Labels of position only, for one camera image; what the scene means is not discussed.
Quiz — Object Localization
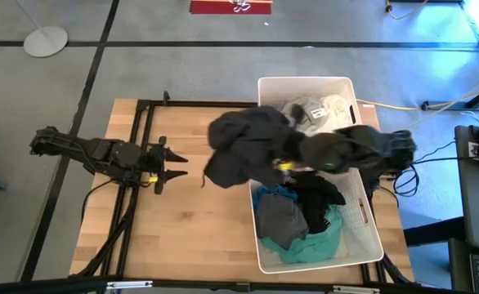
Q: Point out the red mat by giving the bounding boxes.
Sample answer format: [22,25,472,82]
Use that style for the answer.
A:
[189,0,273,16]

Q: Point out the silver bracket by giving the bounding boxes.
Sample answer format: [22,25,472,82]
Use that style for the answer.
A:
[106,279,154,291]
[332,285,382,294]

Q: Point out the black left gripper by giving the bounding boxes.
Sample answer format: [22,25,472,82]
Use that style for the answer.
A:
[141,136,189,195]

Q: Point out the dark grey garment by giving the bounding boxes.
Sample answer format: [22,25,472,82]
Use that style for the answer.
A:
[255,191,310,251]

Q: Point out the yellow floor cable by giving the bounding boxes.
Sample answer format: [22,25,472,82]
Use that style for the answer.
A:
[356,83,479,112]

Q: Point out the bright blue garment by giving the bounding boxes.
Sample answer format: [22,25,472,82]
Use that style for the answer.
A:
[251,183,300,205]

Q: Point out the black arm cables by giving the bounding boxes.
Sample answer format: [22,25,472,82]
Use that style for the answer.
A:
[388,140,479,198]

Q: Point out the white textured plastic bin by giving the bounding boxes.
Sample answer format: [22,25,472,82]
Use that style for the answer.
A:
[257,76,365,138]
[248,167,386,274]

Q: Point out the large black garment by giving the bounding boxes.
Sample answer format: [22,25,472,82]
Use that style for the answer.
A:
[201,105,306,189]

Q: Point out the teal green garment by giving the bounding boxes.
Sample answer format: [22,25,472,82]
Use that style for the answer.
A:
[259,203,345,265]

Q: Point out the white floor cable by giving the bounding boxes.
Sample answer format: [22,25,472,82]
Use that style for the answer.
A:
[406,67,479,130]

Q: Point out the black rig beam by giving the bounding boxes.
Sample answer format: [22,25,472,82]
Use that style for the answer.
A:
[0,275,479,294]

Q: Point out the white cord bundle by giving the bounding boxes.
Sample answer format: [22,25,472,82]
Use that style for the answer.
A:
[229,0,252,13]

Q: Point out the black table frame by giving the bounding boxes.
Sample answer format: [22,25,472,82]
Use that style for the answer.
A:
[74,90,414,287]

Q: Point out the black floor stand bar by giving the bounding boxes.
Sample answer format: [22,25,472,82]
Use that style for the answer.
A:
[421,79,479,112]

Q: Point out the round grey floor stand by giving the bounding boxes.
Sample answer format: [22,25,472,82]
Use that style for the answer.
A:
[13,0,69,59]

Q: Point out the short yellow cable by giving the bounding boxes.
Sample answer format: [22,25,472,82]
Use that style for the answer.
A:
[385,0,429,20]

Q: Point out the black pants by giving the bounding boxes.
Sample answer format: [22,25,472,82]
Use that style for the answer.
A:
[282,173,347,247]

